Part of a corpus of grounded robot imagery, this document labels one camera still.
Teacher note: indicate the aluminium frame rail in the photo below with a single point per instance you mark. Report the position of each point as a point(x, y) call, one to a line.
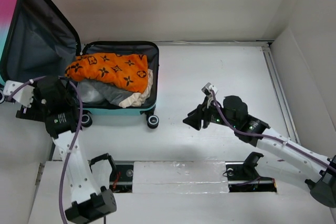
point(284, 107)

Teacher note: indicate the teal pink suitcase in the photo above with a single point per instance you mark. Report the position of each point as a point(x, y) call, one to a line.
point(38, 40)

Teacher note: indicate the grey plush blanket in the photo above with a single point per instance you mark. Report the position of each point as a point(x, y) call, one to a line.
point(111, 93)

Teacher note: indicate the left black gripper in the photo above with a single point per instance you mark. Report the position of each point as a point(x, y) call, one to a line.
point(34, 110)

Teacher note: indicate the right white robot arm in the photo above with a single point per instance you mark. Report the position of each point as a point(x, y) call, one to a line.
point(296, 165)

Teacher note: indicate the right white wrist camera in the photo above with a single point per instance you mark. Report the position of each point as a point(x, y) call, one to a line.
point(209, 89)

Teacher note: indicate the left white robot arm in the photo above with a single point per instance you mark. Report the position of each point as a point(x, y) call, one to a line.
point(84, 193)

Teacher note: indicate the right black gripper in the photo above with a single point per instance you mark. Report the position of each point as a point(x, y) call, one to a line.
point(193, 119)

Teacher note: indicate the orange patterned plush blanket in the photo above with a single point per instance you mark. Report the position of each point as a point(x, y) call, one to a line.
point(128, 72)

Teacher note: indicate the white face mask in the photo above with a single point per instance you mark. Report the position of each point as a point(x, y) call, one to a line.
point(88, 93)

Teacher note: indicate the white foam cover plate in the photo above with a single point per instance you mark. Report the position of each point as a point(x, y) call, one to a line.
point(195, 177)

